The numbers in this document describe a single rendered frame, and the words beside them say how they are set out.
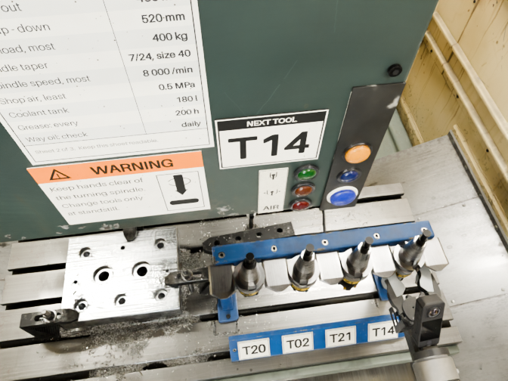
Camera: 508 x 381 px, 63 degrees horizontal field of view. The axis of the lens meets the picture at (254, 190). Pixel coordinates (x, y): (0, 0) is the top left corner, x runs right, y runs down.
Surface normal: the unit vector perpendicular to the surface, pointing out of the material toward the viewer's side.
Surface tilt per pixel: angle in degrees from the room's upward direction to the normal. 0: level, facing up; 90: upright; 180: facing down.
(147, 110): 90
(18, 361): 0
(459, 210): 24
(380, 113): 90
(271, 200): 90
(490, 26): 90
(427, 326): 61
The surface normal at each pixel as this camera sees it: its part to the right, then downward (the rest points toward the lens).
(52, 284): 0.00, -0.54
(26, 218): 0.14, 0.83
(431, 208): -0.40, -0.45
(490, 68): -0.99, 0.10
